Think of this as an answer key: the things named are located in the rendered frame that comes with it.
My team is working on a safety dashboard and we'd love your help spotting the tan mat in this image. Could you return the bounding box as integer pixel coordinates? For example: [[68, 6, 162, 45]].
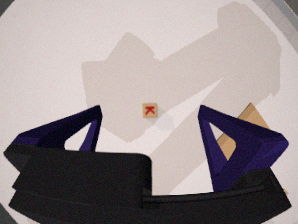
[[217, 103, 271, 160]]

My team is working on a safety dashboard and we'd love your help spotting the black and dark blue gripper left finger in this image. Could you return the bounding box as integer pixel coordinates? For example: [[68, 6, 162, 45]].
[[11, 105, 103, 151]]

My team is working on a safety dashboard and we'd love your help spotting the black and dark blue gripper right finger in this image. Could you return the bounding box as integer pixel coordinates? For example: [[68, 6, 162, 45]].
[[198, 105, 289, 192]]

